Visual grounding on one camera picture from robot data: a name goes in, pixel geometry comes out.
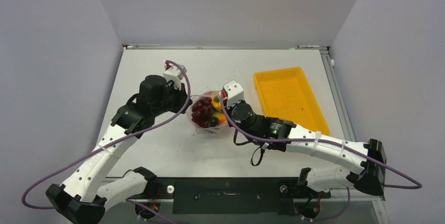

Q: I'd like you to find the clear zip top bag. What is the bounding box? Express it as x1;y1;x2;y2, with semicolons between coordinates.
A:
186;91;228;135

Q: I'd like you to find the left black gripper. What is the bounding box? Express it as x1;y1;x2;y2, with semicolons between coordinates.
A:
152;80;192;116

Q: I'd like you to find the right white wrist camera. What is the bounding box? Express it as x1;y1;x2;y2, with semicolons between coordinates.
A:
223;80;245;109

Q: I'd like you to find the red grape bunch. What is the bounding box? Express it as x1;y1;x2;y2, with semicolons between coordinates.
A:
192;97;214;128

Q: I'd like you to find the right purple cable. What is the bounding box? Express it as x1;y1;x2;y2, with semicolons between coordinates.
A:
219;92;423;190

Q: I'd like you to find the black loop cable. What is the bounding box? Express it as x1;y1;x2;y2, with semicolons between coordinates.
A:
232;130;268;167

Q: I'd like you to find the yellow bell pepper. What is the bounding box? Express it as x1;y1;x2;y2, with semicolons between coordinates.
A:
211;96;222;112

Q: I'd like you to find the small orange pumpkin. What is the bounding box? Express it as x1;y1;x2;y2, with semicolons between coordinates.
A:
214;111;226;124

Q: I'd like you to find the long purple eggplant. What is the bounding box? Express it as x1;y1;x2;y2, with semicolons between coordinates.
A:
208;116;220;127

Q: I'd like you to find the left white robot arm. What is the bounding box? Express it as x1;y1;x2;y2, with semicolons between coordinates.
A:
46;73;191;223

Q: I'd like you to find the purple cable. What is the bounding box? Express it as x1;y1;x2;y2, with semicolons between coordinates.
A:
21;60;191;210
219;92;423;190

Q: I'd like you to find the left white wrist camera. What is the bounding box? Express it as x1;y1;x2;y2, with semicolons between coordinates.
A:
163;60;187;90

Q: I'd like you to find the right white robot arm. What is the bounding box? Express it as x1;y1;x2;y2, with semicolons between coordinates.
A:
223;101;387;197

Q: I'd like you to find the yellow plastic tray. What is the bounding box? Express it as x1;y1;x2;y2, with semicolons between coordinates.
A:
253;67;330;135

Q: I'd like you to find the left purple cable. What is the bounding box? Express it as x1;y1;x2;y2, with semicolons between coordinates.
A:
21;60;191;210

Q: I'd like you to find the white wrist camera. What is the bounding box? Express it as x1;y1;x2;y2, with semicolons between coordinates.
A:
223;80;245;109
163;60;187;90

